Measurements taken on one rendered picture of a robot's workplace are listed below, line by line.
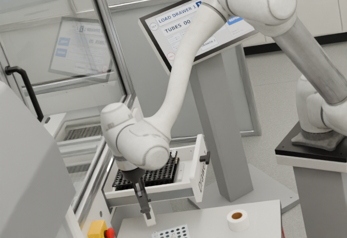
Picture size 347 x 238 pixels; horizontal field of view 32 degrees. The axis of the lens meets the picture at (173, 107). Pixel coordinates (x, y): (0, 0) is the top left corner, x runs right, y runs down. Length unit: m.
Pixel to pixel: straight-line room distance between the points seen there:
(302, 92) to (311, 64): 0.33
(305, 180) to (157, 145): 0.93
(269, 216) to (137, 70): 2.12
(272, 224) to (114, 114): 0.65
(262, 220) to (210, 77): 1.17
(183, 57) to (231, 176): 1.59
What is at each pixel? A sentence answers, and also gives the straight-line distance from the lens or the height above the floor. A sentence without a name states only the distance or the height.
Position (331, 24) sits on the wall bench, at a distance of 5.05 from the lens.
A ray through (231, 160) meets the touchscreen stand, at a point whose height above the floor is 0.29.
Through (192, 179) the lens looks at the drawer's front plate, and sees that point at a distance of 2.07.
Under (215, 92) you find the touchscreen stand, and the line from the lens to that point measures 3.10.
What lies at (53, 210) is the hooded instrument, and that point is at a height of 1.41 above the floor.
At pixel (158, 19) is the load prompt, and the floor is 1.16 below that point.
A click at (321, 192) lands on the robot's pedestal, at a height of 0.58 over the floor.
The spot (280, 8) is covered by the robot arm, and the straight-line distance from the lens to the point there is 1.74.
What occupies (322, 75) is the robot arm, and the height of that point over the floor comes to 1.17.
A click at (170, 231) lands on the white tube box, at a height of 0.79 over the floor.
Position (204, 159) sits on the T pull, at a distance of 2.17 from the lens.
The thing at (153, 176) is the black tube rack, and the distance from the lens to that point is 2.18.
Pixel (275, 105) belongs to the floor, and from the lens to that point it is 4.36.
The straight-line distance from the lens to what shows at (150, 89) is 4.04.
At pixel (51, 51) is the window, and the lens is 1.99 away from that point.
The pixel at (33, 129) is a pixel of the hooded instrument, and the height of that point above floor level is 1.55.
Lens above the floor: 2.04
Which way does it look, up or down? 26 degrees down
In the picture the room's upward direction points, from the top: 16 degrees counter-clockwise
